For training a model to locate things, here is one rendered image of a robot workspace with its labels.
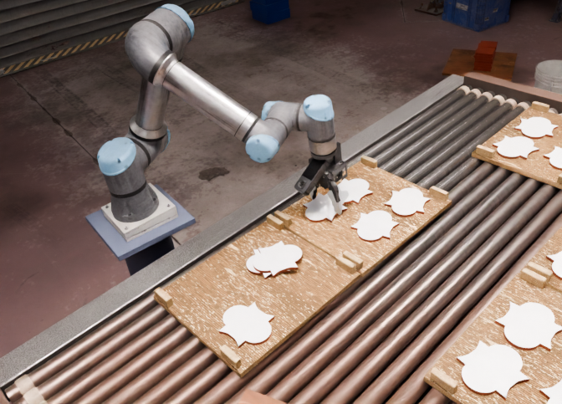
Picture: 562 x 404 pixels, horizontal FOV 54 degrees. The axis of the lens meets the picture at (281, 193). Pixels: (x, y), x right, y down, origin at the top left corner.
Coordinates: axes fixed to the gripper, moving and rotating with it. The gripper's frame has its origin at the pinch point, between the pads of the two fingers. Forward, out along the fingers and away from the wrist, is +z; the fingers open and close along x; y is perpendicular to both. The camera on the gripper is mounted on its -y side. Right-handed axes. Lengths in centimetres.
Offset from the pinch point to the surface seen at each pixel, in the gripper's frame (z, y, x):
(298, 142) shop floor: 105, 119, 151
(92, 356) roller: -3, -75, 4
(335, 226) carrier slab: 1.0, -3.5, -7.5
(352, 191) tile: 1.3, 11.5, -0.7
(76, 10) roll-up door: 65, 114, 453
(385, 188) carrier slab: 3.0, 20.0, -6.8
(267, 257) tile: -2.9, -26.5, -4.1
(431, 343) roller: 2, -18, -50
